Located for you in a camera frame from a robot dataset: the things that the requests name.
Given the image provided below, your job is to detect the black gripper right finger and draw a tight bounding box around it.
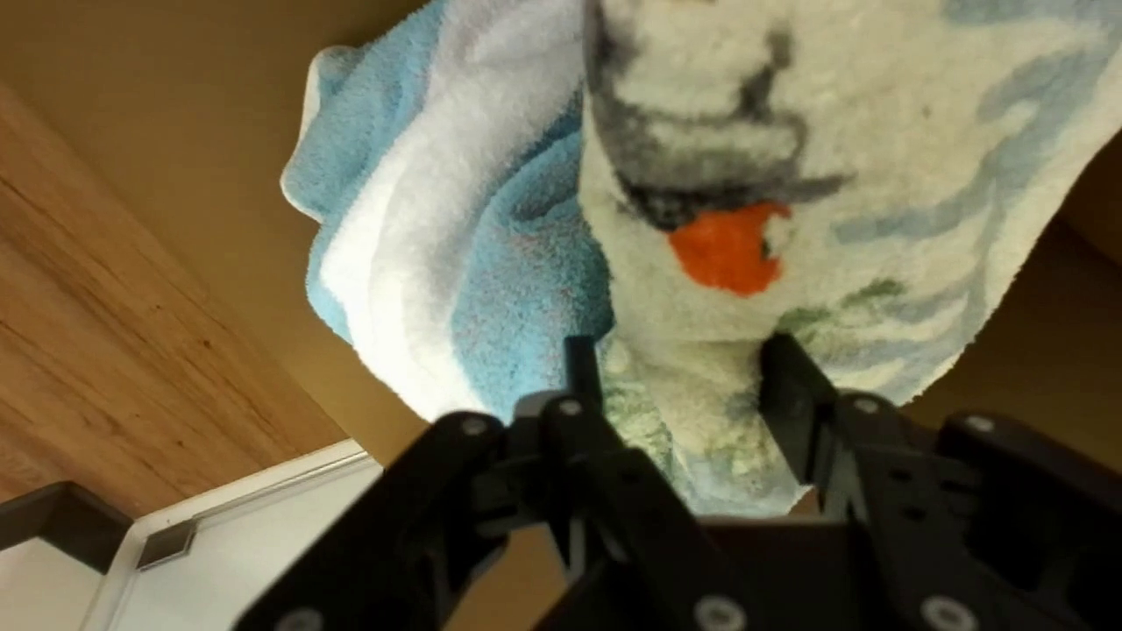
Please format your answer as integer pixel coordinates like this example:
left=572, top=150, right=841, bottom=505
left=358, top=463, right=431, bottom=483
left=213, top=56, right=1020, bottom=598
left=753, top=331, right=1122, bottom=631

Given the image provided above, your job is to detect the white green patterned towel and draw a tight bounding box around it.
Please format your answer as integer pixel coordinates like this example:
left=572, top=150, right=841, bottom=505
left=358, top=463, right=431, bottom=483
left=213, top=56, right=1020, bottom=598
left=578, top=0, right=1122, bottom=519

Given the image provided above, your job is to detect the blue white striped towel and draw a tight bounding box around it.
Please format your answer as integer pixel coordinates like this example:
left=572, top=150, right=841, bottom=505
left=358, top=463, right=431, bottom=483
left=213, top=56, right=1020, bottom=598
left=279, top=0, right=618, bottom=428

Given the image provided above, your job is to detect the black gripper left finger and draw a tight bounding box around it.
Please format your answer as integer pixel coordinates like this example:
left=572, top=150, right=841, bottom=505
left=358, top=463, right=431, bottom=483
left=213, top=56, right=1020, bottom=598
left=232, top=331, right=753, bottom=631

